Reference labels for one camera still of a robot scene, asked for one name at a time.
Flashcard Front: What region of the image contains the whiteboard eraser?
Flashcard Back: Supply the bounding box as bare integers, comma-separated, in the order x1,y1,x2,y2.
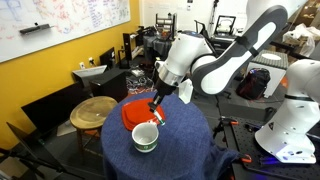
19,23,51,35

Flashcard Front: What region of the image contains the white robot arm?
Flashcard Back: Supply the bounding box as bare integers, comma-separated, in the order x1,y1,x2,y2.
149,0,320,164

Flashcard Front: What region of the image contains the whiteboard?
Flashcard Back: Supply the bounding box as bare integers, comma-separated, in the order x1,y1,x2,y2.
0,0,131,63

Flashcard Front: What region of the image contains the black monitor leaning on wall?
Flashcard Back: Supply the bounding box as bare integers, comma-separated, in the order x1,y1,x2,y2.
21,83,89,134

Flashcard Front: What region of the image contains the orange black clamp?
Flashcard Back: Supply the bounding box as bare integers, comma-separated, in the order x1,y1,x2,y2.
219,116,239,126
237,153,252,163

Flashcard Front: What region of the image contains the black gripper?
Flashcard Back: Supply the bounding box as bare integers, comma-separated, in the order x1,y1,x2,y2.
148,79,176,112

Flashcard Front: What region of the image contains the white green mug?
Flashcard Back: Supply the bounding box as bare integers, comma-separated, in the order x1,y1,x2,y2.
132,122,159,153

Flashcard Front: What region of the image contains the black backpack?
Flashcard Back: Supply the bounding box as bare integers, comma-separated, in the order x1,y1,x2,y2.
236,68,271,100

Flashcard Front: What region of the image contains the green white marker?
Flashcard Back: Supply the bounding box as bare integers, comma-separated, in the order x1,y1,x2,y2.
153,110,165,126

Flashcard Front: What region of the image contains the black cabinet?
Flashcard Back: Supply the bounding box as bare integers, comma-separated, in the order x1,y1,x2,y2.
89,69,128,102

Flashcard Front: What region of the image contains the round wooden stool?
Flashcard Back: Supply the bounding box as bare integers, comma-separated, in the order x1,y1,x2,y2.
70,96,118,154

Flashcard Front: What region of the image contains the red square plate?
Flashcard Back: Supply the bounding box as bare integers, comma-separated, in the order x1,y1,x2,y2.
121,98,160,131

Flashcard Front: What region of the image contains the blue tablecloth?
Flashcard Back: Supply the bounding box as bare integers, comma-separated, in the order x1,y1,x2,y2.
101,92,238,180

